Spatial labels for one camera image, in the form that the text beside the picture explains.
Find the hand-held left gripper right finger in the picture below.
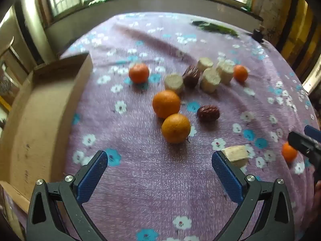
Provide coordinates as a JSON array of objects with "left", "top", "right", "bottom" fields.
[{"left": 211, "top": 151, "right": 295, "bottom": 241}]

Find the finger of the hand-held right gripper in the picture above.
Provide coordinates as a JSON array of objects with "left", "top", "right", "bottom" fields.
[
  {"left": 287, "top": 131, "right": 321, "bottom": 167},
  {"left": 304, "top": 125, "right": 321, "bottom": 141}
]

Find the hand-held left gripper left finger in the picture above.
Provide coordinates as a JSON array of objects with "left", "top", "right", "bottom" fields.
[{"left": 26, "top": 150, "right": 109, "bottom": 241}]

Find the small tangerine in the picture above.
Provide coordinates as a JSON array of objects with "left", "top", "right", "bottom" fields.
[
  {"left": 233, "top": 65, "right": 249, "bottom": 82},
  {"left": 129, "top": 63, "right": 150, "bottom": 84},
  {"left": 281, "top": 142, "right": 298, "bottom": 163}
]

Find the white sugarcane piece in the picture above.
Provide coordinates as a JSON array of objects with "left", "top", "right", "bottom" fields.
[
  {"left": 164, "top": 73, "right": 185, "bottom": 94},
  {"left": 197, "top": 57, "right": 214, "bottom": 72},
  {"left": 221, "top": 145, "right": 249, "bottom": 168},
  {"left": 216, "top": 60, "right": 235, "bottom": 85},
  {"left": 200, "top": 68, "right": 221, "bottom": 94}
]

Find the dried red date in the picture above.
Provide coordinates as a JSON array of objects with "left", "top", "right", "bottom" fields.
[
  {"left": 182, "top": 65, "right": 201, "bottom": 89},
  {"left": 197, "top": 105, "right": 220, "bottom": 122}
]

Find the large orange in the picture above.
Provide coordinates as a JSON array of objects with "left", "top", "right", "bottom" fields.
[
  {"left": 161, "top": 114, "right": 191, "bottom": 144},
  {"left": 152, "top": 90, "right": 181, "bottom": 119}
]

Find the brown cardboard box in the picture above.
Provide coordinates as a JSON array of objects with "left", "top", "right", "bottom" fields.
[{"left": 0, "top": 52, "right": 94, "bottom": 214}]

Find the purple floral tablecloth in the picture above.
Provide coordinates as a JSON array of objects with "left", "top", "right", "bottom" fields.
[{"left": 59, "top": 12, "right": 318, "bottom": 241}]

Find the small dark box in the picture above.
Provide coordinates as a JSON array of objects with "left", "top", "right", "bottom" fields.
[{"left": 252, "top": 29, "right": 264, "bottom": 43}]

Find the green leafy vegetable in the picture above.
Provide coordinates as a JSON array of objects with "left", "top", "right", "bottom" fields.
[{"left": 192, "top": 20, "right": 239, "bottom": 37}]

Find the tall white appliance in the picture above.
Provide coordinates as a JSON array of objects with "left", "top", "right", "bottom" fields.
[{"left": 15, "top": 0, "right": 54, "bottom": 63}]

